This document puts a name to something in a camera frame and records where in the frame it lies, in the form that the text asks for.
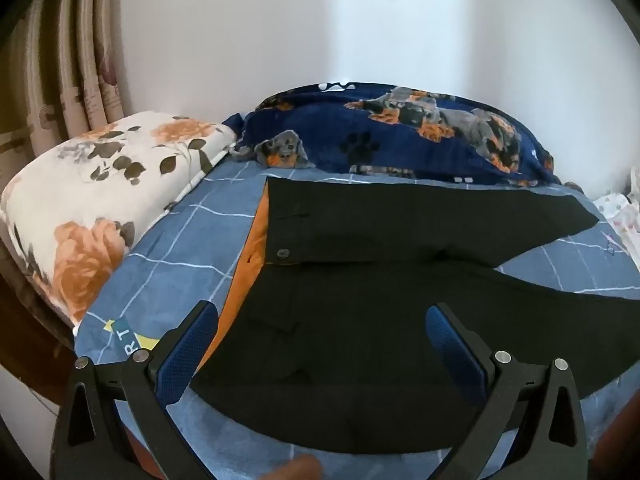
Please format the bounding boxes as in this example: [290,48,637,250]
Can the dark wooden bed frame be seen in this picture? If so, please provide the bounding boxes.
[0,240,77,378]

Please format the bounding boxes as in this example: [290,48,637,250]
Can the blue checked bed sheet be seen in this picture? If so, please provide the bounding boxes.
[75,160,640,480]

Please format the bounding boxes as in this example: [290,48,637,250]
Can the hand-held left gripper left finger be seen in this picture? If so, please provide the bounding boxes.
[50,301,219,480]

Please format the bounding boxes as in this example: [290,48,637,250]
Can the white floral pillow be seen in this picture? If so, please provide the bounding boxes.
[0,111,237,328]

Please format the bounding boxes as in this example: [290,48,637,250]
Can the black pants with orange lining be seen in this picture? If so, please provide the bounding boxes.
[191,176,640,456]

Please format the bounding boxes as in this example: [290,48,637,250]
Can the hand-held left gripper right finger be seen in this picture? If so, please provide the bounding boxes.
[425,303,588,480]

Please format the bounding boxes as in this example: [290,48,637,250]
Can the white dotted cloth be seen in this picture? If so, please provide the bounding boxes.
[595,167,640,261]

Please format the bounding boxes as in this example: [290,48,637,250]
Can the navy dog print blanket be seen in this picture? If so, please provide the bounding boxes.
[222,81,586,192]

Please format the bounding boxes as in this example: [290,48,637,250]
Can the beige patterned curtain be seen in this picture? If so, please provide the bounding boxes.
[0,0,135,163]

